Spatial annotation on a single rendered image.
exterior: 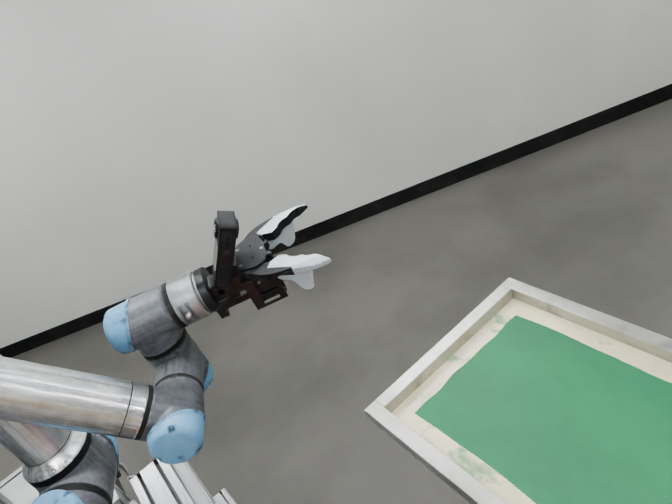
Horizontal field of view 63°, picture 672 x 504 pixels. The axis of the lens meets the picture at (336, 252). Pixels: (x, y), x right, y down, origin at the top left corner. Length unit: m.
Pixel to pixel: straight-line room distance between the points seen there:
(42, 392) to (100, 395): 0.07
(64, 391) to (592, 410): 1.07
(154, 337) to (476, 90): 3.44
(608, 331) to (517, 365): 0.23
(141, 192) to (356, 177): 1.54
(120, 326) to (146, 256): 3.54
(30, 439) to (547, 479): 0.97
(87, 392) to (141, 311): 0.14
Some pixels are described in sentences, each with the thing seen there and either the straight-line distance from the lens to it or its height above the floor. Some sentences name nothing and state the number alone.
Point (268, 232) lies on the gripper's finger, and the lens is 0.86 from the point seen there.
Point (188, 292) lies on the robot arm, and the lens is 0.84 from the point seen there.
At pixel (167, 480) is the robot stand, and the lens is 1.39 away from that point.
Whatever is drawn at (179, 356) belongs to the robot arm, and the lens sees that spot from 0.90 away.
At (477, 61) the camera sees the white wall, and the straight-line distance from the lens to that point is 4.01.
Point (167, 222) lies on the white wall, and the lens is 4.23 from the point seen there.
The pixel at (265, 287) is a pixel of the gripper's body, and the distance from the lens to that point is 0.84.
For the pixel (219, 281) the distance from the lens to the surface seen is 0.83.
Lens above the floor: 2.07
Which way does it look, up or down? 31 degrees down
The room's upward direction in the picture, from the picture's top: 25 degrees counter-clockwise
